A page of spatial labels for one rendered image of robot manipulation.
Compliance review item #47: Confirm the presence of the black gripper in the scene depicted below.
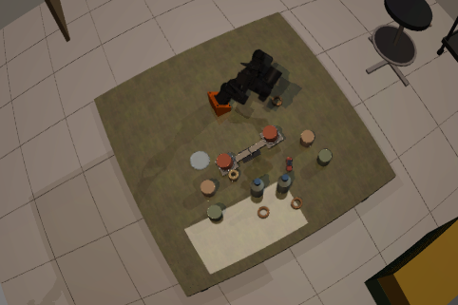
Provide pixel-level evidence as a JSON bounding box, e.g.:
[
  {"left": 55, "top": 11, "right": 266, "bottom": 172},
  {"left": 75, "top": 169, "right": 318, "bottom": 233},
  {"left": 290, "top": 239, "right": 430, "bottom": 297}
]
[{"left": 229, "top": 58, "right": 265, "bottom": 105}]

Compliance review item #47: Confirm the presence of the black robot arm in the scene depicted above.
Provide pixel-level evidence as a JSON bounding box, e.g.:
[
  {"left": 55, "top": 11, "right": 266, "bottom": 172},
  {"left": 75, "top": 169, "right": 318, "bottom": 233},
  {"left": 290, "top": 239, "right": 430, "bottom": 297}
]
[{"left": 214, "top": 49, "right": 282, "bottom": 105}]

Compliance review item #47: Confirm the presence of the grey bottle with dark blue cap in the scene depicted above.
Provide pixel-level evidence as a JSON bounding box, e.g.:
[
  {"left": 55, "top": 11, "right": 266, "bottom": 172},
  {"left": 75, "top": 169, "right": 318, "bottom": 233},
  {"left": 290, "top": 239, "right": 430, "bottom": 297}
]
[
  {"left": 277, "top": 174, "right": 291, "bottom": 194},
  {"left": 250, "top": 178, "right": 264, "bottom": 198}
]

